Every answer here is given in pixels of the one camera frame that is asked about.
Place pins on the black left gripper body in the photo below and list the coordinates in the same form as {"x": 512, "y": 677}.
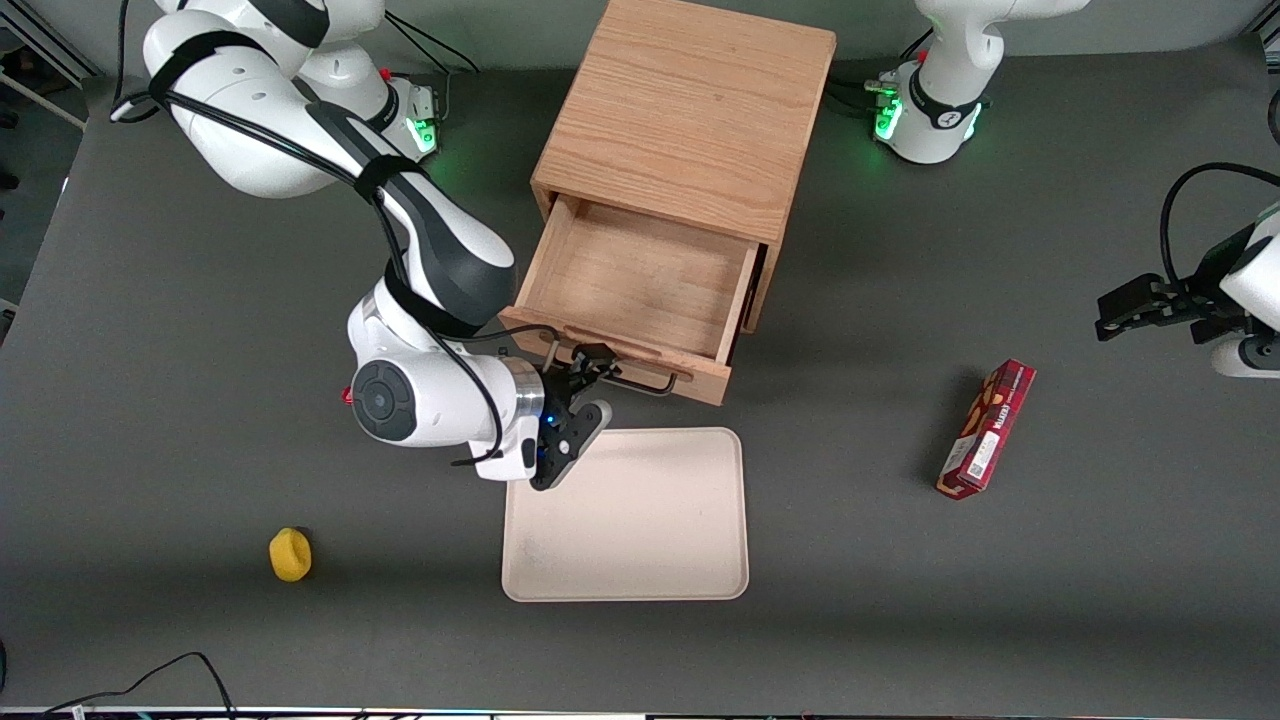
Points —
{"x": 1196, "y": 297}

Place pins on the wooden drawer cabinet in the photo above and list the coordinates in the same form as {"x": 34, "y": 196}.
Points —
{"x": 690, "y": 100}

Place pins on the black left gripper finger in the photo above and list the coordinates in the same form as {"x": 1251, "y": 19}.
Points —
{"x": 1122, "y": 328}
{"x": 1128, "y": 298}

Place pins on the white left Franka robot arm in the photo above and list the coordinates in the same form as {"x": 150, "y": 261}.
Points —
{"x": 940, "y": 100}

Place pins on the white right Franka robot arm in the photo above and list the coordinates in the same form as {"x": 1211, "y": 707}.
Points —
{"x": 440, "y": 410}

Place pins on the red cookie box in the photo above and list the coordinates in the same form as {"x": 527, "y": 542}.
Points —
{"x": 988, "y": 428}

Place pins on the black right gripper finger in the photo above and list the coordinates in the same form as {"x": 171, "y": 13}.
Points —
{"x": 598, "y": 376}
{"x": 595, "y": 354}

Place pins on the aluminium frame profile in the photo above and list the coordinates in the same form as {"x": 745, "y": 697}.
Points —
{"x": 45, "y": 85}

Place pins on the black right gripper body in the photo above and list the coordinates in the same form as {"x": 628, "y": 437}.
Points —
{"x": 557, "y": 390}

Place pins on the cream plastic tray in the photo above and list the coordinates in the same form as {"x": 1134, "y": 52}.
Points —
{"x": 625, "y": 515}

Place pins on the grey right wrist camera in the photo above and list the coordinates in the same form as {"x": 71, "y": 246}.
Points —
{"x": 590, "y": 420}

